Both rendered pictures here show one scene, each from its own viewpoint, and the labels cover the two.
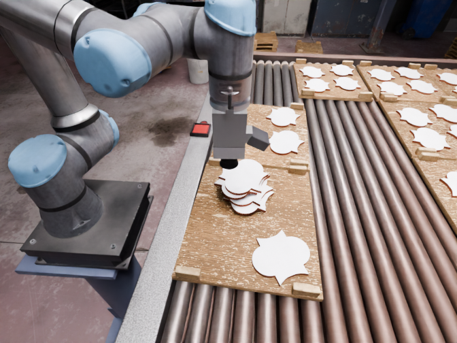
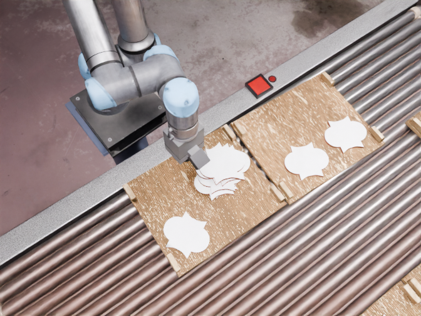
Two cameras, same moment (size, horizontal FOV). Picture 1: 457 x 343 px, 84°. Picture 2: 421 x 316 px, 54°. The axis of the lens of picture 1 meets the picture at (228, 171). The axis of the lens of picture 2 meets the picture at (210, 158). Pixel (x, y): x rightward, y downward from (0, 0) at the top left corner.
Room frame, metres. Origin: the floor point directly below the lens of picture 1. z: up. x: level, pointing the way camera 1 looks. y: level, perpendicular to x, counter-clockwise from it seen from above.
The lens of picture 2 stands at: (0.15, -0.41, 2.19)
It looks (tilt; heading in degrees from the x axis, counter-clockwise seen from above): 65 degrees down; 47
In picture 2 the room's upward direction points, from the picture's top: 1 degrees clockwise
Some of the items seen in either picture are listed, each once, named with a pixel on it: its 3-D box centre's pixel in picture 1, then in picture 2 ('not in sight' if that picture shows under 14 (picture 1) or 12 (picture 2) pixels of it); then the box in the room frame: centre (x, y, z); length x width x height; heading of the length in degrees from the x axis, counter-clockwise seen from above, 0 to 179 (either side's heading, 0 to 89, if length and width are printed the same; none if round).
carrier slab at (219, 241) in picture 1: (251, 216); (203, 195); (0.43, -0.07, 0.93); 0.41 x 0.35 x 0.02; 172
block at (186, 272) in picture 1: (188, 272); (129, 192); (0.26, 0.09, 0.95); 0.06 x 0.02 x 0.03; 82
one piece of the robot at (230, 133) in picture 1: (241, 124); (188, 143); (0.43, -0.02, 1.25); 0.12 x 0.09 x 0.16; 89
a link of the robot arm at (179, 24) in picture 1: (167, 34); (158, 73); (0.45, 0.10, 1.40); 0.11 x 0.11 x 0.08; 71
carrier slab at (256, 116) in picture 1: (263, 132); (306, 134); (0.85, -0.14, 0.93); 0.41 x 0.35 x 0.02; 170
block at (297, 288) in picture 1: (305, 290); (173, 263); (0.22, -0.17, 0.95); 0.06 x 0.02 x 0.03; 82
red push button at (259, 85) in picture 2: (200, 130); (259, 86); (0.87, 0.11, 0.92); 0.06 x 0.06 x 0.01; 83
